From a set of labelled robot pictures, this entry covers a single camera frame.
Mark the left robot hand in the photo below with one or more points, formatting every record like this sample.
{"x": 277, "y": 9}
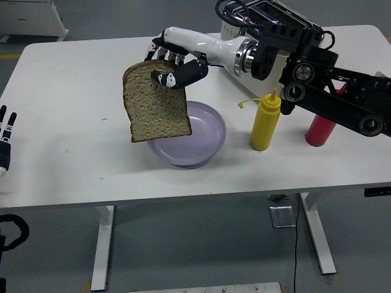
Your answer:
{"x": 4, "y": 152}

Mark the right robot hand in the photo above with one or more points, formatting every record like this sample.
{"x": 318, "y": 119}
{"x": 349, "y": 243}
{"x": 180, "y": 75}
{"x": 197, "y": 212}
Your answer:
{"x": 198, "y": 42}

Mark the cream and chrome toaster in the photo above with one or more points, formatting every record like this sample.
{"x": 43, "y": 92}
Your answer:
{"x": 227, "y": 29}

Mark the brown bread slice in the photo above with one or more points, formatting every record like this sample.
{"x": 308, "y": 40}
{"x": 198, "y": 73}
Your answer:
{"x": 155, "y": 113}

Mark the purple round plate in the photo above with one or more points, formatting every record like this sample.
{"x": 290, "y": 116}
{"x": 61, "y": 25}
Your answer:
{"x": 201, "y": 137}

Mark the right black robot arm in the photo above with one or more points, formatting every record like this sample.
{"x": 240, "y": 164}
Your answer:
{"x": 336, "y": 91}

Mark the white background machine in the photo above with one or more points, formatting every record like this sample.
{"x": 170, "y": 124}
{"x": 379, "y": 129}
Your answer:
{"x": 27, "y": 18}

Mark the square metal floor plate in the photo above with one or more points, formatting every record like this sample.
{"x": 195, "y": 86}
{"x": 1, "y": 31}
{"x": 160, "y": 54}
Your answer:
{"x": 282, "y": 216}

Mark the yellow squeeze bottle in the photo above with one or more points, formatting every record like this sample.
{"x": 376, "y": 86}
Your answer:
{"x": 264, "y": 128}

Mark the white table leg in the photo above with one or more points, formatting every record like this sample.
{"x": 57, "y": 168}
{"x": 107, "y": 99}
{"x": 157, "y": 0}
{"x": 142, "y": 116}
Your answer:
{"x": 102, "y": 250}
{"x": 317, "y": 235}

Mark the red squeeze bottle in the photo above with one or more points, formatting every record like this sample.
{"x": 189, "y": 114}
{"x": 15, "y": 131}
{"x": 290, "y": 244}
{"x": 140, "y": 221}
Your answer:
{"x": 319, "y": 134}

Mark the black table control panel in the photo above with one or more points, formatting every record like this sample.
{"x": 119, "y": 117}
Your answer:
{"x": 375, "y": 192}

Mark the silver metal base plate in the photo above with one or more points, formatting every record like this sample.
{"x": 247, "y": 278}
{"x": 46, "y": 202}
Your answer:
{"x": 168, "y": 288}
{"x": 244, "y": 287}

